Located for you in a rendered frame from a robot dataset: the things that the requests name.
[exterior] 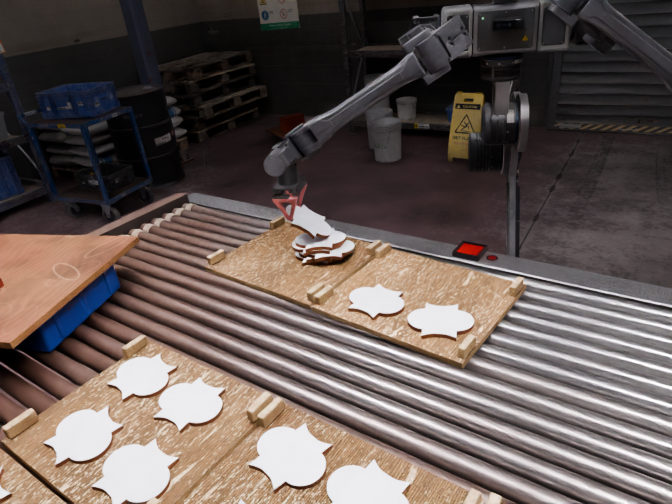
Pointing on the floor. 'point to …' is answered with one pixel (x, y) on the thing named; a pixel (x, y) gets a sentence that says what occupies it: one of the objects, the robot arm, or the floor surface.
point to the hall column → (143, 47)
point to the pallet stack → (212, 91)
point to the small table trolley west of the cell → (75, 199)
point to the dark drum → (161, 154)
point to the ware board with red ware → (287, 124)
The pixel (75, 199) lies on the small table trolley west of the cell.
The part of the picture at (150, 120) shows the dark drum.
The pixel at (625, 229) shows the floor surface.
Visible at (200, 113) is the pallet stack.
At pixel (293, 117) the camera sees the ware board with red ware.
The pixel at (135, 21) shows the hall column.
